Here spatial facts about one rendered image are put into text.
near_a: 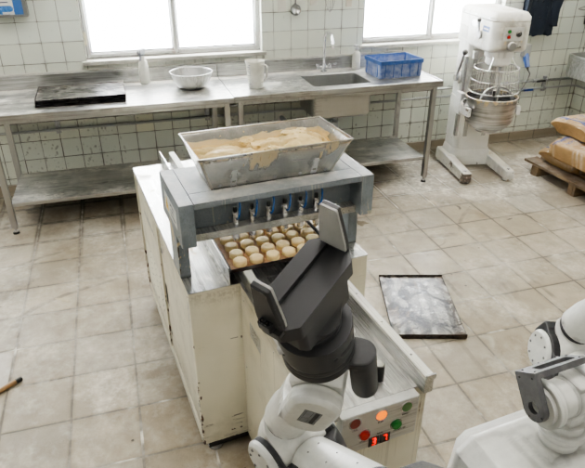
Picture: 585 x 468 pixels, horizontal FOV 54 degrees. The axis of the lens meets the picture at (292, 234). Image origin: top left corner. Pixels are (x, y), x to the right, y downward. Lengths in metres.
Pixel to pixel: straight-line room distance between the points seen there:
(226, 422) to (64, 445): 0.73
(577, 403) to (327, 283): 0.38
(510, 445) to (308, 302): 0.40
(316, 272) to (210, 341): 1.62
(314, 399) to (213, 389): 1.66
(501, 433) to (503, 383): 2.20
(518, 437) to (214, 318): 1.44
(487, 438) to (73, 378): 2.50
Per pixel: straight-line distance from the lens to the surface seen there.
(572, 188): 5.25
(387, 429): 1.69
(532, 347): 1.23
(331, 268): 0.57
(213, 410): 2.41
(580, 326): 1.17
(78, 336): 3.36
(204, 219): 2.00
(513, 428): 0.88
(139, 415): 2.82
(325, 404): 0.70
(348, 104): 4.67
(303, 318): 0.55
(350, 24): 5.22
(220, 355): 2.23
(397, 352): 1.73
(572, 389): 0.81
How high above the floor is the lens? 1.97
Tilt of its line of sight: 29 degrees down
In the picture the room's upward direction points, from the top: straight up
